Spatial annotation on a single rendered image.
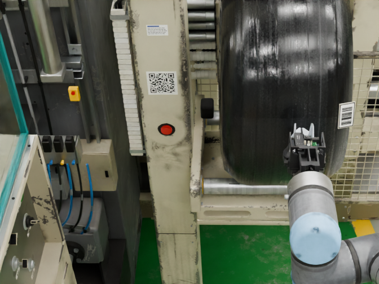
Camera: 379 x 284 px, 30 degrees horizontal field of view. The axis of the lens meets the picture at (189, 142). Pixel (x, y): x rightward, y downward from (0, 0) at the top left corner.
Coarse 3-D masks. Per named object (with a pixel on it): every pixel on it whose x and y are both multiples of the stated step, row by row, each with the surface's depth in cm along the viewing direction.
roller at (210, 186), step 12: (204, 180) 193; (216, 180) 193; (228, 180) 193; (204, 192) 193; (216, 192) 193; (228, 192) 193; (240, 192) 192; (252, 192) 192; (264, 192) 192; (276, 192) 192
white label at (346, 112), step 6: (354, 102) 158; (342, 108) 157; (348, 108) 158; (354, 108) 158; (342, 114) 158; (348, 114) 158; (342, 120) 159; (348, 120) 159; (342, 126) 159; (348, 126) 160
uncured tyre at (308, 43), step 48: (240, 0) 160; (288, 0) 159; (336, 0) 159; (240, 48) 157; (288, 48) 155; (336, 48) 155; (240, 96) 157; (288, 96) 156; (336, 96) 156; (240, 144) 163; (336, 144) 162
